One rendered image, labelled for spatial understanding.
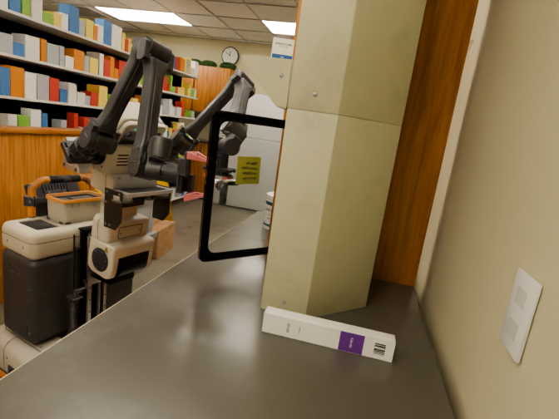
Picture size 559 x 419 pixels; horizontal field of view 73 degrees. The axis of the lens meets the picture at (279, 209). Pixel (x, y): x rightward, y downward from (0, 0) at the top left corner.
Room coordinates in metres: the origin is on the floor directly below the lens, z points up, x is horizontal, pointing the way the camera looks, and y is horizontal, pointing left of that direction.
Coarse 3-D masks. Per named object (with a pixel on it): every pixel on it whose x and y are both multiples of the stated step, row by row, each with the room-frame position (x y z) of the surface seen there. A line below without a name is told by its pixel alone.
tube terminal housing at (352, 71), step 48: (336, 0) 0.83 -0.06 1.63; (384, 0) 0.86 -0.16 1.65; (336, 48) 0.82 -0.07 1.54; (384, 48) 0.87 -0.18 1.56; (336, 96) 0.82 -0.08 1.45; (384, 96) 0.89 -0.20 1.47; (288, 144) 0.84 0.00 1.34; (336, 144) 0.82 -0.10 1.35; (384, 144) 0.90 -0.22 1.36; (288, 192) 0.83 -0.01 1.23; (336, 192) 0.84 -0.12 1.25; (384, 192) 0.92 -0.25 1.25; (288, 240) 0.83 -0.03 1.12; (336, 240) 0.85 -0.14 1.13; (288, 288) 0.83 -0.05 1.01; (336, 288) 0.86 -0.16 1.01
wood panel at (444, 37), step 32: (448, 0) 1.14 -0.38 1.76; (448, 32) 1.14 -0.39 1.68; (416, 64) 1.15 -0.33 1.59; (448, 64) 1.13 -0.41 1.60; (416, 96) 1.15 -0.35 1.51; (448, 96) 1.13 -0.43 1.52; (416, 128) 1.14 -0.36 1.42; (448, 128) 1.12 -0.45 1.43; (416, 160) 1.14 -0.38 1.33; (416, 192) 1.13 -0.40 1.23; (384, 224) 1.15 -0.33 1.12; (416, 224) 1.13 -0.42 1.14; (384, 256) 1.14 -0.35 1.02; (416, 256) 1.13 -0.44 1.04
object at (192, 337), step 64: (192, 256) 1.12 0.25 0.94; (256, 256) 1.20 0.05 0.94; (128, 320) 0.71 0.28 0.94; (192, 320) 0.74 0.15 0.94; (256, 320) 0.78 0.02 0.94; (384, 320) 0.87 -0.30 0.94; (0, 384) 0.49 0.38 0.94; (64, 384) 0.51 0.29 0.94; (128, 384) 0.53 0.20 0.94; (192, 384) 0.55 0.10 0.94; (256, 384) 0.57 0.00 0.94; (320, 384) 0.59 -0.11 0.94; (384, 384) 0.62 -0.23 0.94
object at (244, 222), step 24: (240, 144) 1.01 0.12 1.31; (264, 144) 1.05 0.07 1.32; (216, 168) 0.96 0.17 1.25; (240, 168) 1.01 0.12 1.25; (264, 168) 1.06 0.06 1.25; (216, 192) 0.97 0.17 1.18; (240, 192) 1.02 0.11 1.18; (264, 192) 1.07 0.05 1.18; (216, 216) 0.97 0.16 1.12; (240, 216) 1.02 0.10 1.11; (264, 216) 1.07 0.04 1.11; (216, 240) 0.98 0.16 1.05; (240, 240) 1.03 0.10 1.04; (264, 240) 1.08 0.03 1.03
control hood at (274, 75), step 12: (252, 60) 0.86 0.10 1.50; (264, 60) 0.85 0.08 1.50; (276, 60) 0.85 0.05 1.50; (288, 60) 0.85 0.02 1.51; (252, 72) 0.86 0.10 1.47; (264, 72) 0.85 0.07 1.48; (276, 72) 0.85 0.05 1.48; (288, 72) 0.84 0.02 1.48; (264, 84) 0.85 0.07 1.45; (276, 84) 0.85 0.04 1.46; (288, 84) 0.84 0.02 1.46; (276, 96) 0.85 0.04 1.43; (288, 96) 0.84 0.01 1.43; (288, 108) 0.86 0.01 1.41
